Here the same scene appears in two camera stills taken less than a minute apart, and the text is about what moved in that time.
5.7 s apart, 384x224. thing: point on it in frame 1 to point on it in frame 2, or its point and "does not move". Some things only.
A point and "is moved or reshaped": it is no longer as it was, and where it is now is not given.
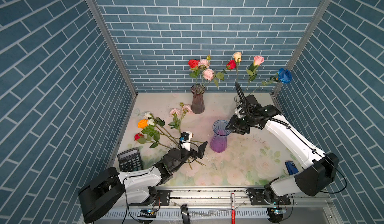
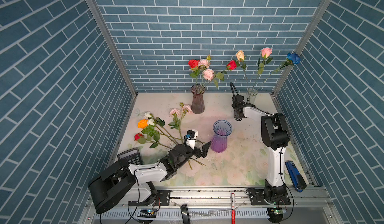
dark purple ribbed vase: [197, 103] does not move
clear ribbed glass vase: [237, 100] is moved or reshaped
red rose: [193, 64] does not move
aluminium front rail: [206, 198] does not move
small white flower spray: [154, 125] does not move
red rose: [230, 65] does not move
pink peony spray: [208, 73] does not move
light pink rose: [251, 72] to [265, 53]
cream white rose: [237, 57] is moved or reshaped
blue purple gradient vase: [218, 141] does not move
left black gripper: [198, 154] does not move
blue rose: [282, 75] to [292, 59]
